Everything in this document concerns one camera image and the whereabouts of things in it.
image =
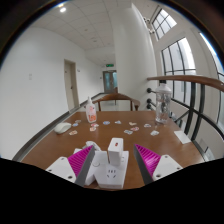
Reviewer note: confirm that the small printed sticker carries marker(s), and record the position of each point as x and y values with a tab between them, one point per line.
132	123
128	132
118	122
78	121
134	128
147	125
75	124
92	128
106	122
154	133
73	132
95	125

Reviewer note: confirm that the white pump lotion bottle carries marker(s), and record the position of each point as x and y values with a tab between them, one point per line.
90	113

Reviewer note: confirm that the white power strip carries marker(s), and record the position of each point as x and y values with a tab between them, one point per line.
111	175

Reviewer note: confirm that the grey glazed hallway door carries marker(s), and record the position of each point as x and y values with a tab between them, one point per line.
110	81

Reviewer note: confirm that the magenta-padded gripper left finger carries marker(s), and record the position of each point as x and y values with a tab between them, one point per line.
59	166

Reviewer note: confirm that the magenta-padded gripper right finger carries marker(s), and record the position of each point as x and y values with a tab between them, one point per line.
166	166

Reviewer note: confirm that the white side door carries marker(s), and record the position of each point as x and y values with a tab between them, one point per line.
71	85

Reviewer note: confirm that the small high window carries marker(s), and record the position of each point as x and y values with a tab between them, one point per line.
164	22

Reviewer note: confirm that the brown wooden chair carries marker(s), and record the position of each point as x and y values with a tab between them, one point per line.
116	97

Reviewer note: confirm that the black railing with wooden handrail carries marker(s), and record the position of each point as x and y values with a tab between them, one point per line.
196	110

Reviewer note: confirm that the white charger block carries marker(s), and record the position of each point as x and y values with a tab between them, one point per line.
115	150

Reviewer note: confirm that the white computer mouse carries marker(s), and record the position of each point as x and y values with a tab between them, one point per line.
62	127

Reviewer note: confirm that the white paper card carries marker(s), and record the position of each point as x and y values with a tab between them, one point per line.
182	137

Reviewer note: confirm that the round ceiling light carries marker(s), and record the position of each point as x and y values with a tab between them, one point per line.
62	9

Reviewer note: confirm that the clear plastic water bottle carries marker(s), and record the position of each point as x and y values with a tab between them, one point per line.
163	105

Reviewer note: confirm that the tall black-framed window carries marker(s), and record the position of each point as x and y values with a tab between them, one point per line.
178	66

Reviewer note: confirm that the green exit sign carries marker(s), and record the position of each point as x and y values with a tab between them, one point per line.
109	65

